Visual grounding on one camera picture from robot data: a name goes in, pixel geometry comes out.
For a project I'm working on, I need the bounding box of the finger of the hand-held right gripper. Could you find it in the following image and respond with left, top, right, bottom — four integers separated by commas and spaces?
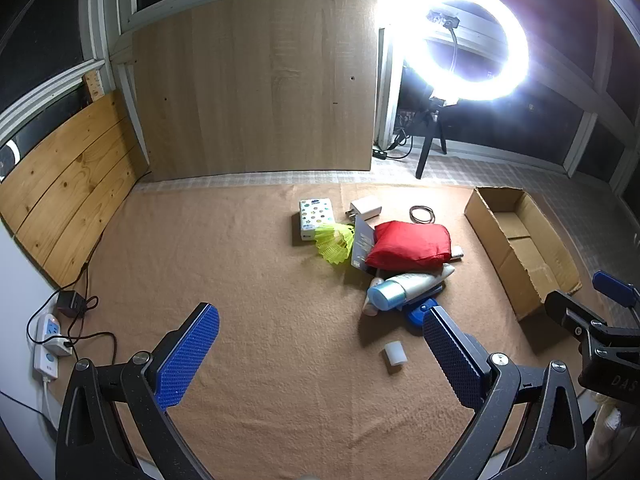
592, 270, 640, 311
545, 289, 609, 347

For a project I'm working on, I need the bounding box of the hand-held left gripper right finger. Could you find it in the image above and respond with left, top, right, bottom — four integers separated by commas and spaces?
424, 306, 587, 480

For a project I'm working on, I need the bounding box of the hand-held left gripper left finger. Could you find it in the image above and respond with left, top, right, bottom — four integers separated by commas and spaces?
55, 302, 221, 480

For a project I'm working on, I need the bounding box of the blue tape measure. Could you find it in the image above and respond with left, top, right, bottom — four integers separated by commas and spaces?
404, 299, 441, 328

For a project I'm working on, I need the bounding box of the cardboard box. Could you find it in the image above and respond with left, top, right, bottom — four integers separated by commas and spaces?
464, 186, 583, 322

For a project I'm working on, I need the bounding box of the white blue lotion tube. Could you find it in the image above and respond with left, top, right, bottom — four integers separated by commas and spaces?
367, 263, 457, 311

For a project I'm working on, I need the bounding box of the small pink bottle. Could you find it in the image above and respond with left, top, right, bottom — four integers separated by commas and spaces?
362, 275, 386, 317

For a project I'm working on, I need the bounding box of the red fabric pouch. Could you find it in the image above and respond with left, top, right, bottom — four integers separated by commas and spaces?
365, 220, 453, 271

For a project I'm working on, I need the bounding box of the black card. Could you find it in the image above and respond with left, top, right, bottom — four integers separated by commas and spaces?
350, 222, 377, 272

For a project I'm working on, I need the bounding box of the white power adapter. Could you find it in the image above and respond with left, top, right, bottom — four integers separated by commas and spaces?
347, 196, 383, 222

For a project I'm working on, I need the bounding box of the printed tissue packet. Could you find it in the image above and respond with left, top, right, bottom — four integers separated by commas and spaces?
292, 198, 337, 242

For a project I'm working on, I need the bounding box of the person's right hand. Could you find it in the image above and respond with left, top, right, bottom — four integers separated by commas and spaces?
585, 392, 631, 468

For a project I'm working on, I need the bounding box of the small white cylinder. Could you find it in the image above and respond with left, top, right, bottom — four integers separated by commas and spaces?
383, 341, 407, 367

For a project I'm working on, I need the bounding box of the black power adapter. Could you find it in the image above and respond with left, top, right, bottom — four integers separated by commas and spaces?
55, 291, 87, 317

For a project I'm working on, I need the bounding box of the white power strip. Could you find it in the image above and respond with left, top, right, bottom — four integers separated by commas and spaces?
27, 312, 73, 380

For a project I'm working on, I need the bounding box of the large light wooden board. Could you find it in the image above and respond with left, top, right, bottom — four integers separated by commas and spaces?
131, 0, 378, 183

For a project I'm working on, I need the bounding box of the perforated wooden strip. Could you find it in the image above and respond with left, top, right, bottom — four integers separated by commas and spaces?
82, 71, 105, 106

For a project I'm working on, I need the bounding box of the black phone clamp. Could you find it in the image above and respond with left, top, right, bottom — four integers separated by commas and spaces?
426, 7, 463, 73

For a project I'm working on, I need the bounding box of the thin black cable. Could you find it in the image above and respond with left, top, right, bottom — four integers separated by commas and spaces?
27, 267, 118, 366

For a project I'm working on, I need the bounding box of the white power cable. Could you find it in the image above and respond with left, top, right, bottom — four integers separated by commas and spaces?
42, 377, 58, 431

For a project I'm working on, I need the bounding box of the black coiled cable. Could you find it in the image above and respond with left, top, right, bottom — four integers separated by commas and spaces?
387, 127, 416, 160

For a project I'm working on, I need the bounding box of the white ring light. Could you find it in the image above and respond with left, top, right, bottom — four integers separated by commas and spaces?
400, 0, 530, 103

